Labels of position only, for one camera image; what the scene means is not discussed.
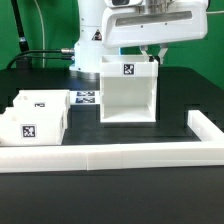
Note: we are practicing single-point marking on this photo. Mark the white U-shaped fence wall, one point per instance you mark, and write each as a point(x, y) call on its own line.
point(207, 151)

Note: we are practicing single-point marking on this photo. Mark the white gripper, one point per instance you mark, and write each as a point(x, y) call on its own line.
point(128, 24)

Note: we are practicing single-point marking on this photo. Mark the white fiducial marker sheet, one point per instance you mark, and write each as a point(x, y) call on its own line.
point(86, 97)

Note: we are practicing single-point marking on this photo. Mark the white front drawer tray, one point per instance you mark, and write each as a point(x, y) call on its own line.
point(33, 127)

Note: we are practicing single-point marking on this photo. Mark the white drawer tray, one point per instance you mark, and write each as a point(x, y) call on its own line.
point(33, 127)
point(46, 99)

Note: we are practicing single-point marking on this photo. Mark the black pole stand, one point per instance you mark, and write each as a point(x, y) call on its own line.
point(22, 62)

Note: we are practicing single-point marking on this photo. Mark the white drawer cabinet box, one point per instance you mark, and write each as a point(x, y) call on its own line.
point(128, 88)

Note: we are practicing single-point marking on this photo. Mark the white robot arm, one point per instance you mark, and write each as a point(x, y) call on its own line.
point(89, 48)

